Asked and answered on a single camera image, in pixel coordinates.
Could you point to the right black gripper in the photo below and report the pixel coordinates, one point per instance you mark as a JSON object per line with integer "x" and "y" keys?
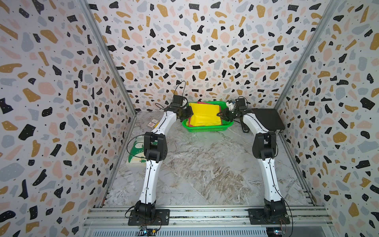
{"x": 224, "y": 114}

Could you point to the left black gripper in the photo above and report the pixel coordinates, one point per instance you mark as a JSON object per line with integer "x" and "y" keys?
{"x": 190, "y": 112}

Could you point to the green plastic basket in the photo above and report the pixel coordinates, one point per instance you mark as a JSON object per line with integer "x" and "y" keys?
{"x": 205, "y": 117}

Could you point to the plain yellow raincoat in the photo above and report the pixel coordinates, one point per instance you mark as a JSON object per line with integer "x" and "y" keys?
{"x": 205, "y": 114}

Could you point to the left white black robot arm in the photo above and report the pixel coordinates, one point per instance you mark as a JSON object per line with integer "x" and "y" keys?
{"x": 155, "y": 152}

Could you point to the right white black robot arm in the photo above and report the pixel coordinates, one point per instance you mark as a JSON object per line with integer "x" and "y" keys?
{"x": 265, "y": 149}

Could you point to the white green dinosaur raincoat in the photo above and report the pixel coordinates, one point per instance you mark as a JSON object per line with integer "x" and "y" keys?
{"x": 135, "y": 151}

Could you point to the small card packets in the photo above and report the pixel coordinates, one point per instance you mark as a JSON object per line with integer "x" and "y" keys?
{"x": 153, "y": 123}

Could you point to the black hard case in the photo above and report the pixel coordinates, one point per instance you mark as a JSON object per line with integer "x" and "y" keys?
{"x": 263, "y": 121}

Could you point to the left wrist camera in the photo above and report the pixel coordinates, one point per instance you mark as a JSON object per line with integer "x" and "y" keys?
{"x": 179, "y": 101}

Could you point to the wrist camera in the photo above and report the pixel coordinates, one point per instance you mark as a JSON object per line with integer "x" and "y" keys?
{"x": 179, "y": 101}
{"x": 237, "y": 104}

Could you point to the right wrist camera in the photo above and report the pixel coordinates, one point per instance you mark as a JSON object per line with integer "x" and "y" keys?
{"x": 237, "y": 104}

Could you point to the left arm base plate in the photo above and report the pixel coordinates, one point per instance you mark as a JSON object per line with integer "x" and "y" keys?
{"x": 161, "y": 218}

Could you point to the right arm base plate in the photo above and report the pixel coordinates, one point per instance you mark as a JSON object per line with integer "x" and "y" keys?
{"x": 260, "y": 216}

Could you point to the aluminium front rail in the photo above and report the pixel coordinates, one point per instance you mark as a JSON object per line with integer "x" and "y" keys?
{"x": 209, "y": 221}

